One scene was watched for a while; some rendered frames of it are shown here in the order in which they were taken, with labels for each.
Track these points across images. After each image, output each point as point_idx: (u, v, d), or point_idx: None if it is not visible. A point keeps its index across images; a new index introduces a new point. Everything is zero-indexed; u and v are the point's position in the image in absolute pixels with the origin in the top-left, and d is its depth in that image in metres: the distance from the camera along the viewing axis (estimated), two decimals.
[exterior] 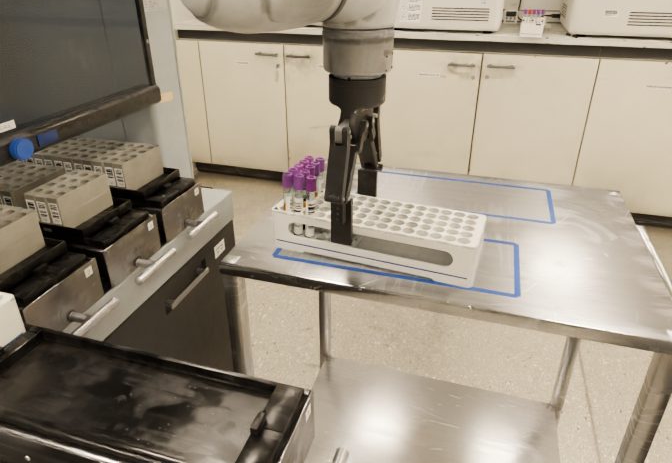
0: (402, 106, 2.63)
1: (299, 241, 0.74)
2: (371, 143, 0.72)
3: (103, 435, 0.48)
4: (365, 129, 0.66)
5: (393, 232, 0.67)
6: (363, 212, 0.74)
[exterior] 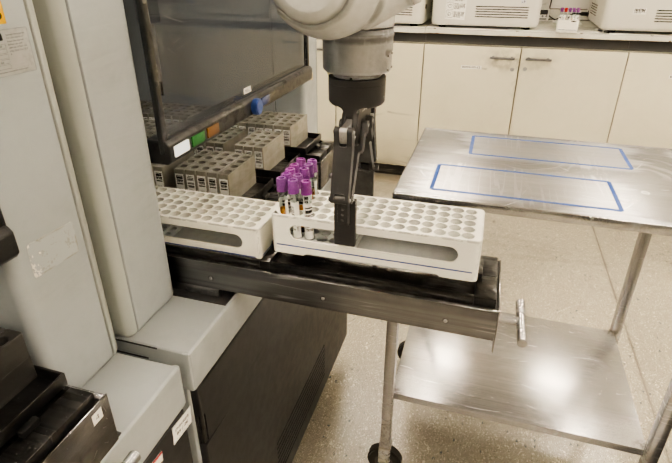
0: (445, 96, 2.88)
1: (301, 244, 0.73)
2: (369, 143, 0.72)
3: (375, 282, 0.73)
4: (367, 129, 0.66)
5: (398, 230, 0.68)
6: (363, 212, 0.75)
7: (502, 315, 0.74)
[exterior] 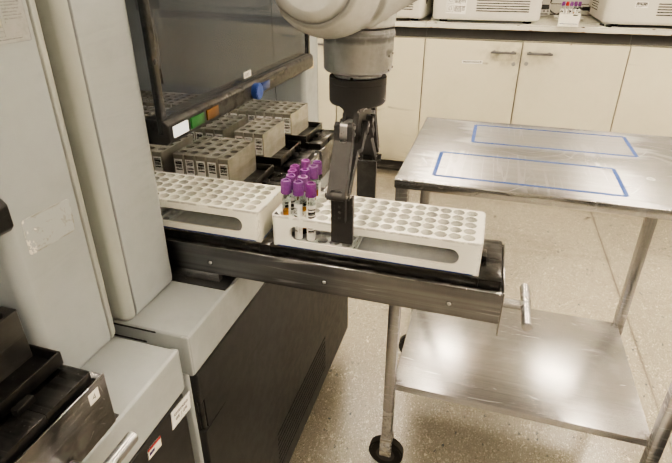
0: (446, 91, 2.87)
1: (301, 245, 0.73)
2: (371, 139, 0.73)
3: (377, 265, 0.72)
4: (367, 128, 0.66)
5: (398, 232, 0.68)
6: (364, 213, 0.75)
7: (506, 299, 0.73)
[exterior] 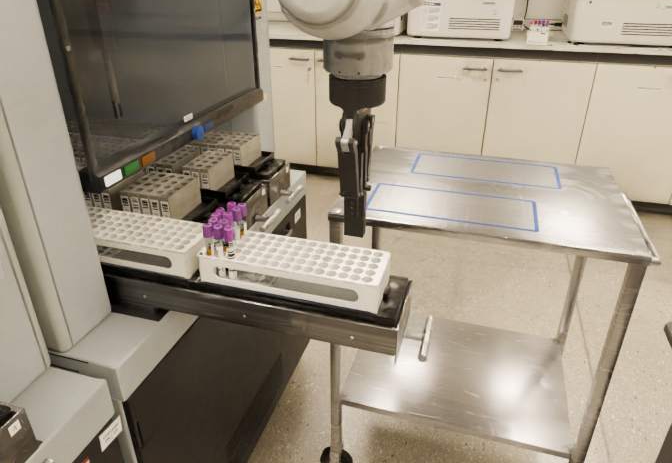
0: (421, 106, 2.94)
1: (224, 282, 0.81)
2: None
3: (291, 301, 0.80)
4: None
5: (305, 273, 0.75)
6: (282, 253, 0.82)
7: (409, 331, 0.81)
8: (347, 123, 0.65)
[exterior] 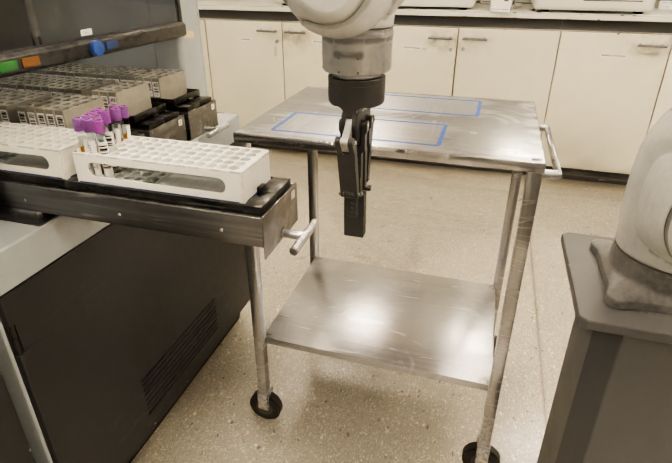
0: (388, 77, 2.93)
1: (99, 181, 0.79)
2: None
3: (166, 198, 0.78)
4: None
5: (173, 164, 0.74)
6: (160, 152, 0.81)
7: (287, 230, 0.79)
8: (346, 123, 0.65)
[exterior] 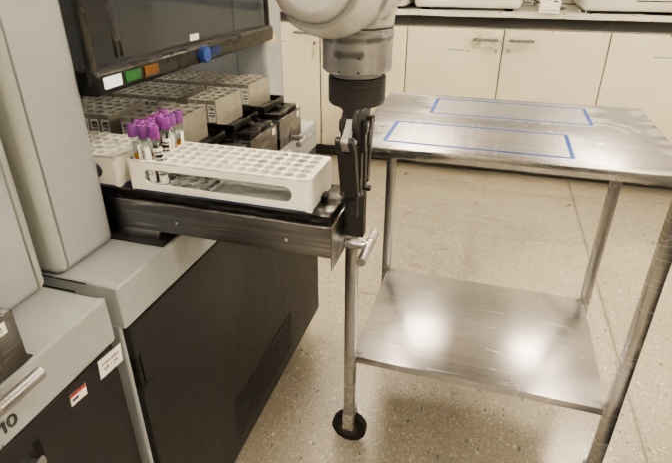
0: (429, 80, 2.87)
1: (155, 188, 0.77)
2: None
3: (226, 206, 0.76)
4: None
5: (237, 172, 0.71)
6: (217, 159, 0.78)
7: (350, 239, 0.76)
8: (347, 123, 0.65)
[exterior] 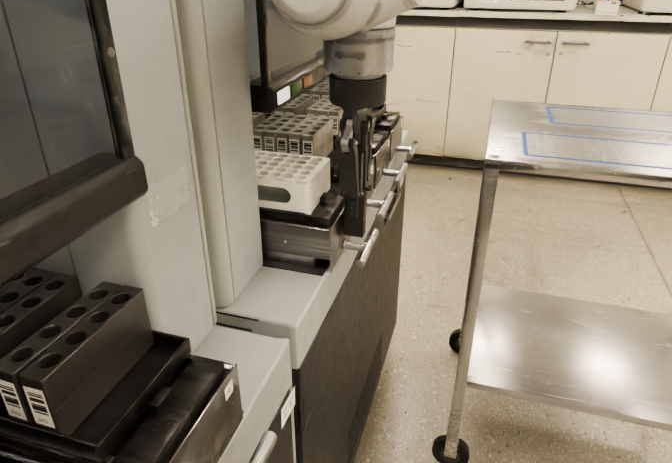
0: (476, 83, 2.80)
1: None
2: None
3: None
4: None
5: None
6: None
7: (350, 241, 0.76)
8: (347, 123, 0.65)
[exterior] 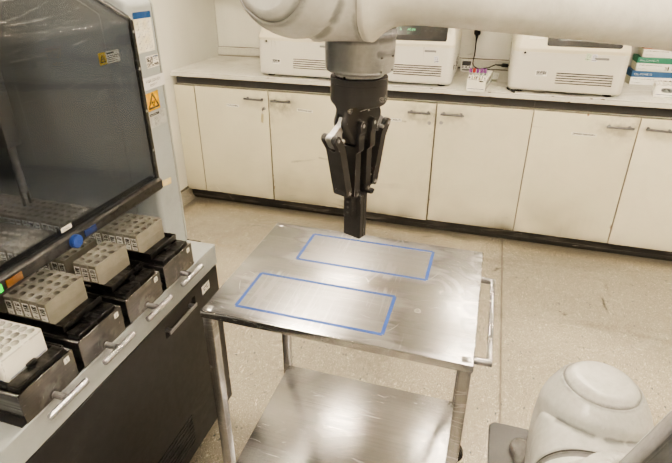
0: None
1: None
2: (367, 152, 0.70)
3: None
4: (361, 131, 0.66)
5: None
6: None
7: (56, 392, 1.00)
8: (375, 110, 0.70)
